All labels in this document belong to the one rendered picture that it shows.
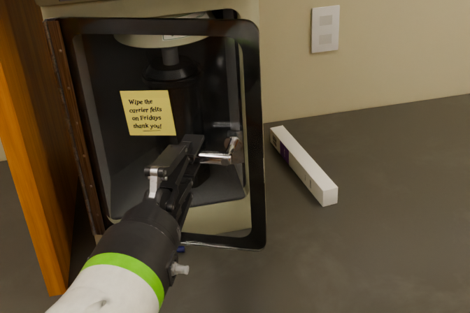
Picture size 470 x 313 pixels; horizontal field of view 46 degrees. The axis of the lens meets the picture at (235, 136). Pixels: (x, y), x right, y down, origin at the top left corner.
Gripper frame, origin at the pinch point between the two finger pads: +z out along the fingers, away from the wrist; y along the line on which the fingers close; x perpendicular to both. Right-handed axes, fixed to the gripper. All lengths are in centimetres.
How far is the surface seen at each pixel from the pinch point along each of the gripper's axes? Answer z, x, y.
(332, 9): 67, -17, 1
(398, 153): 47, -34, -26
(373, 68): 73, -28, -16
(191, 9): 13.4, 1.7, 17.6
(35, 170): -3.4, 23.5, -2.1
